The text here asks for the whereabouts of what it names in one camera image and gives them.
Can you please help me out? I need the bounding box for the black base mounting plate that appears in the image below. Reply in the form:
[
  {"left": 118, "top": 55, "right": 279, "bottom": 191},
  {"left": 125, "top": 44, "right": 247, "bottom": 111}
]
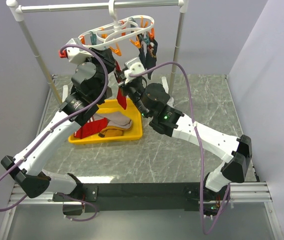
[{"left": 52, "top": 182, "right": 232, "bottom": 213}]

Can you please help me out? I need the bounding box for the dark navy hanging sock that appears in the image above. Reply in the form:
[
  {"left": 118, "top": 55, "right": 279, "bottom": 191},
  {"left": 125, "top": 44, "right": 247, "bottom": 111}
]
[{"left": 139, "top": 39, "right": 158, "bottom": 70}]

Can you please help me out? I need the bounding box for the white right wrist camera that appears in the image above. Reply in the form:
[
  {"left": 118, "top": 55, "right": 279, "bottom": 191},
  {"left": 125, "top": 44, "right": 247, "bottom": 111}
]
[{"left": 124, "top": 57, "right": 145, "bottom": 85}]

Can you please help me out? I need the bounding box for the aluminium rail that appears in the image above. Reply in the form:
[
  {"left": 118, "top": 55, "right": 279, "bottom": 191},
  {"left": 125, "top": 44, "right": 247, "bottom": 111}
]
[{"left": 20, "top": 182, "right": 273, "bottom": 205}]

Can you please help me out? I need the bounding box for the red penguin sock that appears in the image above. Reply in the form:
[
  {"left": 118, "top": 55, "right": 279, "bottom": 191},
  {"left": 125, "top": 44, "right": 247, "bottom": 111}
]
[{"left": 114, "top": 61, "right": 127, "bottom": 110}]

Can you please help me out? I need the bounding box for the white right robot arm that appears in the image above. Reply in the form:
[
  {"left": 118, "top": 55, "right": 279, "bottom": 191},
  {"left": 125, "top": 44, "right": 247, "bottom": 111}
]
[{"left": 115, "top": 73, "right": 252, "bottom": 200}]

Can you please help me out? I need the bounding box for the white clip hanger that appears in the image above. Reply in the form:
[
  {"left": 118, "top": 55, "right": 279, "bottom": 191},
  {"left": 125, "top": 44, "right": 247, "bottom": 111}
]
[{"left": 78, "top": 0, "right": 155, "bottom": 56}]

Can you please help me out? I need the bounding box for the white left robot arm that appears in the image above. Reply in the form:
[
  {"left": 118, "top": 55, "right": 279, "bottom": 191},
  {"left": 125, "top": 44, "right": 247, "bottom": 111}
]
[{"left": 1, "top": 48, "right": 116, "bottom": 201}]

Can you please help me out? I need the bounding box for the yellow plastic bin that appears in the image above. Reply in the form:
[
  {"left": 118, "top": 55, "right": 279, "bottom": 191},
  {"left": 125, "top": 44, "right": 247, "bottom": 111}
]
[{"left": 68, "top": 99, "right": 143, "bottom": 145}]

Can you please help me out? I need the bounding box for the brown striped grey sock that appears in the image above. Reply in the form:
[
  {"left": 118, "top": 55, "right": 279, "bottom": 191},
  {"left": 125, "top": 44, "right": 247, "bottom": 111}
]
[{"left": 87, "top": 111, "right": 133, "bottom": 130}]

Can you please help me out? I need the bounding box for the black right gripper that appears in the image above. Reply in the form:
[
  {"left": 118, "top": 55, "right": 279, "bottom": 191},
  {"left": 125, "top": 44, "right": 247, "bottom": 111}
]
[{"left": 116, "top": 69, "right": 150, "bottom": 119}]

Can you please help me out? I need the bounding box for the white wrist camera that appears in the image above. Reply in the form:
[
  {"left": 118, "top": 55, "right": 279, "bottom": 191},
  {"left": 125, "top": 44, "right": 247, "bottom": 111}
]
[
  {"left": 124, "top": 57, "right": 145, "bottom": 85},
  {"left": 58, "top": 47, "right": 92, "bottom": 65}
]

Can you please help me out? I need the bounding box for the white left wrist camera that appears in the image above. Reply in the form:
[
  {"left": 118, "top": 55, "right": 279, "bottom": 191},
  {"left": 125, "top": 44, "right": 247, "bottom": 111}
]
[{"left": 58, "top": 47, "right": 92, "bottom": 65}]

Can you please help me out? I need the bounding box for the white and silver drying rack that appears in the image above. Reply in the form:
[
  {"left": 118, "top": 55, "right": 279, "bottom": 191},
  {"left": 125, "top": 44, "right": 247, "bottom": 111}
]
[{"left": 5, "top": 0, "right": 189, "bottom": 104}]

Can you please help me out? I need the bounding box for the mustard yellow sock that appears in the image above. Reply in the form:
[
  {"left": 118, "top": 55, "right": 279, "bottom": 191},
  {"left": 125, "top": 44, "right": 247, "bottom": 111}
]
[{"left": 98, "top": 128, "right": 123, "bottom": 138}]

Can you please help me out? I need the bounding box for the red sock with stripes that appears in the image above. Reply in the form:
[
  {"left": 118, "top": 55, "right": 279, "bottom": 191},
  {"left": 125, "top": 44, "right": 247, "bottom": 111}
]
[{"left": 74, "top": 118, "right": 108, "bottom": 139}]

